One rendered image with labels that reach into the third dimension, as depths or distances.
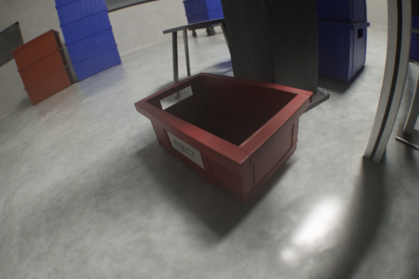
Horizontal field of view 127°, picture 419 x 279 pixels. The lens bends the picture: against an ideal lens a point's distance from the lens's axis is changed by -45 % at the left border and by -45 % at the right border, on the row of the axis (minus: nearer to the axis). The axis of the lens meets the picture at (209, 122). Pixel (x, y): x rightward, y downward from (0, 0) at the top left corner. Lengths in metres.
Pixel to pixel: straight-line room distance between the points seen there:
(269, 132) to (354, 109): 0.38
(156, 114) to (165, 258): 0.23
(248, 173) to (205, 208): 0.10
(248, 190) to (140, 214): 0.19
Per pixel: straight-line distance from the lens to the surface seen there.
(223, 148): 0.21
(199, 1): 2.96
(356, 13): 0.81
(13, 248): 0.56
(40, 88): 2.62
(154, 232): 0.31
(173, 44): 0.69
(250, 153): 0.20
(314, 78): 0.56
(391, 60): 0.34
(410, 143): 0.51
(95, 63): 2.44
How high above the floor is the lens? 0.25
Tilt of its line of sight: 31 degrees down
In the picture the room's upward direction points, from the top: 12 degrees counter-clockwise
